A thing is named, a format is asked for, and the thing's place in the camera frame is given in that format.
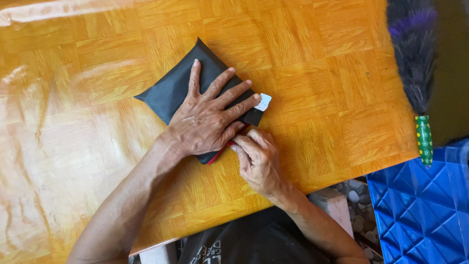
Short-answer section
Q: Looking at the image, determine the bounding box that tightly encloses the white paper tag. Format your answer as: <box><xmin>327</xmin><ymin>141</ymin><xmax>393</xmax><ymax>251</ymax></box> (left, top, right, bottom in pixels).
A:
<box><xmin>254</xmin><ymin>93</ymin><xmax>272</xmax><ymax>112</ymax></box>

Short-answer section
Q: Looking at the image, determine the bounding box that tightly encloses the person's left hand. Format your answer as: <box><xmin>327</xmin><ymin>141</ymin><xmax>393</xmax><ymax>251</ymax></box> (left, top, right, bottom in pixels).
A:
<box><xmin>161</xmin><ymin>59</ymin><xmax>261</xmax><ymax>157</ymax></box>

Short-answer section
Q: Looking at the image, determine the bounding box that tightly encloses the white table leg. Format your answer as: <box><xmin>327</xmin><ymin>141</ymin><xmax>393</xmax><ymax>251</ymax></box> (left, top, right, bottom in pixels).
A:
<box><xmin>309</xmin><ymin>187</ymin><xmax>354</xmax><ymax>239</ymax></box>
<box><xmin>139</xmin><ymin>243</ymin><xmax>178</xmax><ymax>264</ymax></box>

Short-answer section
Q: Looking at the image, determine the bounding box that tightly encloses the blue plastic stool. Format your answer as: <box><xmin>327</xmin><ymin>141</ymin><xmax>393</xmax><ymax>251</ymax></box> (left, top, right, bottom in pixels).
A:
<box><xmin>366</xmin><ymin>139</ymin><xmax>469</xmax><ymax>264</ymax></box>

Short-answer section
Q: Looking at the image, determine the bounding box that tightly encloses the black fabric pouch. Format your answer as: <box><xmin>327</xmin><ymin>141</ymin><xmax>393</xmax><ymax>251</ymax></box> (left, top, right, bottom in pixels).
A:
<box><xmin>134</xmin><ymin>37</ymin><xmax>264</xmax><ymax>165</ymax></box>

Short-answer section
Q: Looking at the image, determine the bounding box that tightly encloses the person's right hand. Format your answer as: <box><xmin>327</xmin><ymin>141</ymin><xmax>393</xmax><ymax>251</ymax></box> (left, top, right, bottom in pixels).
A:
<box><xmin>230</xmin><ymin>128</ymin><xmax>294</xmax><ymax>201</ymax></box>

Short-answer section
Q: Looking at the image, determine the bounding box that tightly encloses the grey purple feather duster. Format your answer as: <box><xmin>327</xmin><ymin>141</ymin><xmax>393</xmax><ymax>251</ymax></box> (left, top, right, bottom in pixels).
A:
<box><xmin>386</xmin><ymin>0</ymin><xmax>439</xmax><ymax>166</ymax></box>

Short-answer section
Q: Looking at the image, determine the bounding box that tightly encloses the person's black shirt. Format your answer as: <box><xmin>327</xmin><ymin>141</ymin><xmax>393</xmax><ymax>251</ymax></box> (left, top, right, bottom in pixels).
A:
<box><xmin>177</xmin><ymin>206</ymin><xmax>332</xmax><ymax>264</ymax></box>

